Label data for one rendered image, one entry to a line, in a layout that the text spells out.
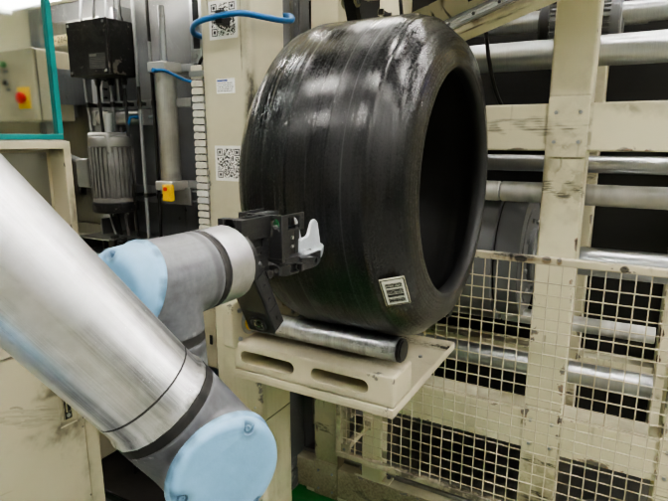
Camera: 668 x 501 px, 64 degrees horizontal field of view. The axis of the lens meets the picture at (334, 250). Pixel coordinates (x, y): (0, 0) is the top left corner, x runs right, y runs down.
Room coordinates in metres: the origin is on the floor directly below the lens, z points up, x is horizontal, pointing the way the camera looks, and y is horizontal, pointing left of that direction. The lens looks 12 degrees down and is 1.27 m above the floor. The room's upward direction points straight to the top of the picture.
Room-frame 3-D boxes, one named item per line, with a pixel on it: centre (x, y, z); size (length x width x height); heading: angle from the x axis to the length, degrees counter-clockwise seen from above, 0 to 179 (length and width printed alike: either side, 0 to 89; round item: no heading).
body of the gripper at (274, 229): (0.67, 0.10, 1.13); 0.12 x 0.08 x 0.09; 150
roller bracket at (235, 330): (1.19, 0.12, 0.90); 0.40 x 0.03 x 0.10; 151
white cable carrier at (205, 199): (1.23, 0.28, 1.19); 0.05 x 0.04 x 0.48; 151
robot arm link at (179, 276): (0.53, 0.18, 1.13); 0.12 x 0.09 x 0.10; 150
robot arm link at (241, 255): (0.60, 0.14, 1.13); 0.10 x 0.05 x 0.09; 60
